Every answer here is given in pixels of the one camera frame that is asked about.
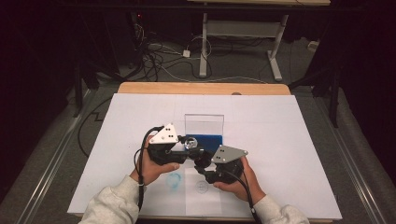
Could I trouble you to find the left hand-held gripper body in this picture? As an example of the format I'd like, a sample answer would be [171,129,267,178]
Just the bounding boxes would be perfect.
[146,123,190,166]

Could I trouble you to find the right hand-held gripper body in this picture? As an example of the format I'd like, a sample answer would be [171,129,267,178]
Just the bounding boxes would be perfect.
[205,145,249,185]

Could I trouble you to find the crystal knob stamp black base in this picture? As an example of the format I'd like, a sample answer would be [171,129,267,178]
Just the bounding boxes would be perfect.
[184,137,199,151]

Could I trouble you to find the blue ink pad clear case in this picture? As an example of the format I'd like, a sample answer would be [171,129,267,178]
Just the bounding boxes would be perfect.
[184,113,226,153]

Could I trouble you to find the person's left hand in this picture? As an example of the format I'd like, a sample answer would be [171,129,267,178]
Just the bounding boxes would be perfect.
[130,148,181,187]

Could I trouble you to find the person's right hand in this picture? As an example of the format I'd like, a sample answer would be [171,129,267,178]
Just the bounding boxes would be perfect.
[213,156,267,206]

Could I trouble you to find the white paper card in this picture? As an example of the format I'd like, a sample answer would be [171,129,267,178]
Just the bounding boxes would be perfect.
[185,166,222,217]

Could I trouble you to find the large white table cover sheet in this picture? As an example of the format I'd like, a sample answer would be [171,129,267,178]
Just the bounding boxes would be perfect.
[67,92,343,221]

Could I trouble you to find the wooden table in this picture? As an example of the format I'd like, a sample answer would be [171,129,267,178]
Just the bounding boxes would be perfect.
[74,81,334,224]

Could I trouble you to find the black metal stand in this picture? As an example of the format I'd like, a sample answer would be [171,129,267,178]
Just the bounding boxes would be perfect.
[289,66,342,129]
[73,62,101,119]

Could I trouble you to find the right hand-held gripper black cable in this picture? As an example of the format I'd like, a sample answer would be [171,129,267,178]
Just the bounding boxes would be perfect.
[228,169,261,224]

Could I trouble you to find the hand-held gripper black cable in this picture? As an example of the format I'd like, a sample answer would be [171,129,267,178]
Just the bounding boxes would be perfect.
[228,169,261,224]
[134,125,165,211]

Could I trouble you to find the left hand-held gripper black cable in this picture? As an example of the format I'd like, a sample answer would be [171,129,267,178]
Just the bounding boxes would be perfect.
[134,125,165,211]

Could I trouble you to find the tangle of floor cables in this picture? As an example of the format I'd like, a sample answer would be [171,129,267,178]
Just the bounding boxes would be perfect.
[134,22,219,82]

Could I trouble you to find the long white floor cable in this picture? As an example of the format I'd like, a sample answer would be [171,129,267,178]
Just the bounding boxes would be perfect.
[162,66,269,84]

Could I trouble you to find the black floor cable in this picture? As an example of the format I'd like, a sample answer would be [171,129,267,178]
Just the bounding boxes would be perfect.
[77,97,113,158]

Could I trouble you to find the white metal desk frame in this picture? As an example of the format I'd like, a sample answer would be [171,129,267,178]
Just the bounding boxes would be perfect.
[186,0,332,82]

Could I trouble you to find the metal floor rail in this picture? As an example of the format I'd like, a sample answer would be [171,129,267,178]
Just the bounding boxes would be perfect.
[314,96,387,224]
[15,88,97,224]

